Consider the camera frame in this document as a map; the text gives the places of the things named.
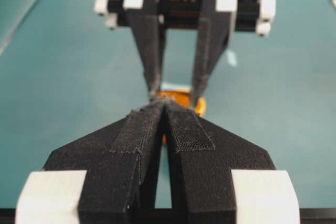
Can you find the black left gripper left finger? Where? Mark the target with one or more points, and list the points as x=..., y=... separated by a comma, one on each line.
x=103, y=177

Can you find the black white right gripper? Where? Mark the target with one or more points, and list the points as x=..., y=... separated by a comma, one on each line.
x=217, y=21

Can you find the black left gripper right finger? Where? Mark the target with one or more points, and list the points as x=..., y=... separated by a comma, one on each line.
x=219, y=177

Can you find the green table mat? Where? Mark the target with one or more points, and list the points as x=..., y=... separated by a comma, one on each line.
x=65, y=74

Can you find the orange block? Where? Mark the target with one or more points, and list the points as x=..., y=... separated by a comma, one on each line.
x=181, y=100

